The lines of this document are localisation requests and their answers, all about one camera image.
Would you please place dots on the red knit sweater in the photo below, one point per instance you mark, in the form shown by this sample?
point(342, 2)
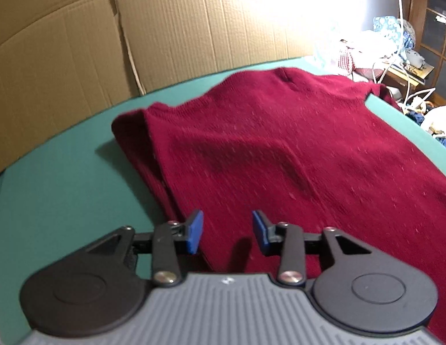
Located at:
point(262, 151)

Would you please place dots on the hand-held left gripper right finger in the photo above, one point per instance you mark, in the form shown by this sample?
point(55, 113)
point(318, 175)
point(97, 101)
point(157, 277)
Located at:
point(260, 233)

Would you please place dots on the green table cloth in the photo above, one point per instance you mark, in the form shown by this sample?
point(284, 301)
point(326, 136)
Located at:
point(64, 194)

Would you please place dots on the blue floral fabric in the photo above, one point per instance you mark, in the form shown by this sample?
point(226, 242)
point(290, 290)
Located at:
point(388, 30)

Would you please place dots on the wooden glass-pane cabinet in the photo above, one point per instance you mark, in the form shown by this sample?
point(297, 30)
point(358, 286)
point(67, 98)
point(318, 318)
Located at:
point(435, 25)

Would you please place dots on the small wooden side table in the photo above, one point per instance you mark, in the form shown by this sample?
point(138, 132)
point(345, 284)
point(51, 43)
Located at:
point(406, 73)

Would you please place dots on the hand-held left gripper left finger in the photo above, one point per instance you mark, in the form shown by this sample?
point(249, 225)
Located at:
point(194, 231)

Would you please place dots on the large flattened cardboard sheet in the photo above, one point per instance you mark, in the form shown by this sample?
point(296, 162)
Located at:
point(64, 61)

